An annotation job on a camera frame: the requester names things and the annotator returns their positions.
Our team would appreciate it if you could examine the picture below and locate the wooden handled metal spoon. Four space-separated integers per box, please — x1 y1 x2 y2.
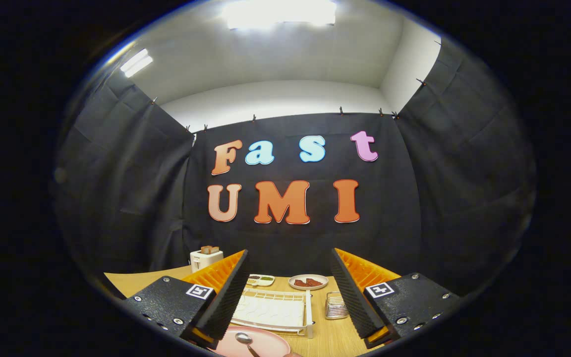
235 332 261 357

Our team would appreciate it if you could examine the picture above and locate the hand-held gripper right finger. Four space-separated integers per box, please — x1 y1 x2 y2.
330 247 462 350

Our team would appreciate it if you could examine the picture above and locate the black backdrop cloth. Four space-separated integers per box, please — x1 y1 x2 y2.
53 37 536 298

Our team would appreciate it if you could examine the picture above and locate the ceiling light strip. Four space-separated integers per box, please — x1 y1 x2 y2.
119 48 154 78

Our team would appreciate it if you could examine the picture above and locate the metal wire basket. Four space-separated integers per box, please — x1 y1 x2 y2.
325 292 349 320

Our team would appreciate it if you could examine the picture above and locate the white plate with meat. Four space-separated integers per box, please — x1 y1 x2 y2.
288 274 329 291

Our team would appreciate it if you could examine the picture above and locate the white wire dish rack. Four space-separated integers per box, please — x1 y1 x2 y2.
230 288 314 339

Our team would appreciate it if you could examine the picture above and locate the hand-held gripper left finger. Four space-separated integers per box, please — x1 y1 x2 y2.
123 249 251 350

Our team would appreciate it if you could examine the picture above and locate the white drip tray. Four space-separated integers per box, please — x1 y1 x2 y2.
233 295 306 328

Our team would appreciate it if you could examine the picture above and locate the large ceiling light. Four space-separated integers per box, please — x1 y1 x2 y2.
226 0 338 29

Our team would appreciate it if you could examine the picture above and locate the pink plate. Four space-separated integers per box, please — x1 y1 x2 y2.
211 325 292 357

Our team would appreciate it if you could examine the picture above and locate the white toaster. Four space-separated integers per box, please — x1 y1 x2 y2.
190 249 224 273

